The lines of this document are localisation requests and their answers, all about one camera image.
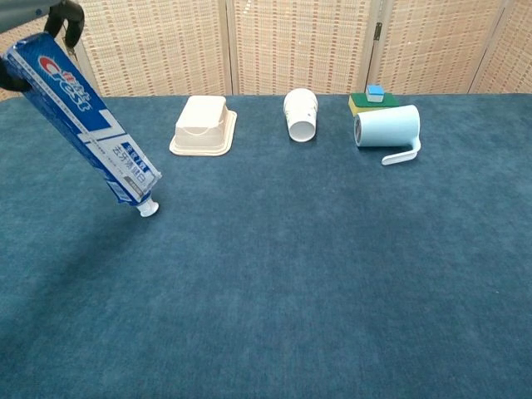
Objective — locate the white paper cup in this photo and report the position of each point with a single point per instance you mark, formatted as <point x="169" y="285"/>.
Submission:
<point x="300" y="114"/>

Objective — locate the small blue white block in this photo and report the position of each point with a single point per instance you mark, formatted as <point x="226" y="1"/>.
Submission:
<point x="375" y="93"/>

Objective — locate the black screen hinge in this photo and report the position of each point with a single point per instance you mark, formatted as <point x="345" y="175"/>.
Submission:
<point x="377" y="31"/>

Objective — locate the green yellow scouring sponge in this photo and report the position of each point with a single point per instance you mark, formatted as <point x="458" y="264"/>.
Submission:
<point x="358" y="103"/>

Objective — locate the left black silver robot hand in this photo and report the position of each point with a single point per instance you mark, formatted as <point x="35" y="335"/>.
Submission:
<point x="62" y="12"/>

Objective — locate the blue white toothpaste box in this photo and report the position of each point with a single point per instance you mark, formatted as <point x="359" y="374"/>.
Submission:
<point x="75" y="97"/>

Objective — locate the blue felt table cover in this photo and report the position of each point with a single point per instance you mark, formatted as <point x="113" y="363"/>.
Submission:
<point x="291" y="257"/>

